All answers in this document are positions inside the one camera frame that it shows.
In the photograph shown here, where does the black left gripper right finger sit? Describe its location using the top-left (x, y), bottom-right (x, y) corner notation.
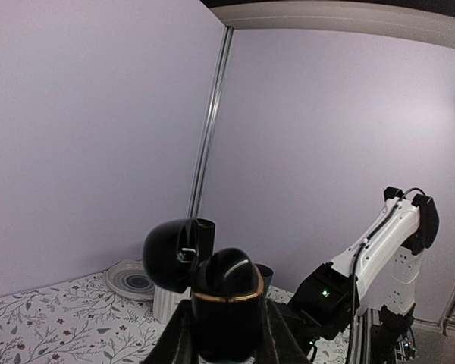
top-left (254, 299), bottom-right (311, 364)

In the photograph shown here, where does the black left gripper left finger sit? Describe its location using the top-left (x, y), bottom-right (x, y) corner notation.
top-left (142, 300), bottom-right (197, 364)

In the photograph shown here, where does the black glossy charging case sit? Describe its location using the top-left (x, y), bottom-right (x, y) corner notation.
top-left (143, 218), bottom-right (264, 363)

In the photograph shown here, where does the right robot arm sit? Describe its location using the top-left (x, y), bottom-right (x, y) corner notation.
top-left (279, 187), bottom-right (439, 363)

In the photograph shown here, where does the white ribbed ceramic vase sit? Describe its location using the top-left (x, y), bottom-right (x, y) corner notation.
top-left (152, 286), bottom-right (190, 325)

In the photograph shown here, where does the black mug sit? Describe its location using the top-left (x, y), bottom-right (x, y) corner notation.
top-left (256, 263), bottom-right (274, 295)

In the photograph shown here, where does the striped ceramic plate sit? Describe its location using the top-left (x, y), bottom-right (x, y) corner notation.
top-left (104, 260), bottom-right (155, 302)

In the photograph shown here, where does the tall black cylinder vase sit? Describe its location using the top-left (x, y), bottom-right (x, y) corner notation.
top-left (197, 218), bottom-right (216, 263)

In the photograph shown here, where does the front aluminium rail base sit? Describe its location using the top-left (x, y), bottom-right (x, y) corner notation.
top-left (346, 306), bottom-right (418, 363)

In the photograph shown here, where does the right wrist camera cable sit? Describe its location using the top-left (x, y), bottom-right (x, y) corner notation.
top-left (344, 187), bottom-right (428, 364)

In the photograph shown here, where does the right rear aluminium post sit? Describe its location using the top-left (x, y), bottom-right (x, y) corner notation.
top-left (188, 27), bottom-right (234, 218)

